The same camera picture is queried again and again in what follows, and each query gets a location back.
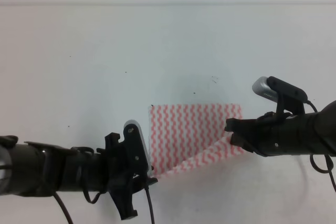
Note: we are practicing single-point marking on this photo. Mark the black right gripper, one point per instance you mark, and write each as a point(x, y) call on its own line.
point(292, 135)

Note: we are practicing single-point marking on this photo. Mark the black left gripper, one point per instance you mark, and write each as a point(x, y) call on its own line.
point(105, 170)

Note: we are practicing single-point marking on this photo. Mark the pink white wavy striped towel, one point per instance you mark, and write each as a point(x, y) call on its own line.
point(184, 137)

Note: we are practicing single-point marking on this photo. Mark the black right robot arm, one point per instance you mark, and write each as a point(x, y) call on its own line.
point(324, 127)

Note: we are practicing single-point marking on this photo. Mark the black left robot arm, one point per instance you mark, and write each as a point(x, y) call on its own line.
point(37, 170)

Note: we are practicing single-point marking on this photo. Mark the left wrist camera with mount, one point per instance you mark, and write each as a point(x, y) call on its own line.
point(137, 156)

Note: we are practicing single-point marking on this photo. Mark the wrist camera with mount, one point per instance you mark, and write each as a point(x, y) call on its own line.
point(286, 96)
point(137, 156)

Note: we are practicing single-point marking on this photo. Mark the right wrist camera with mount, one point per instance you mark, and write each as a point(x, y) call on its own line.
point(286, 96)

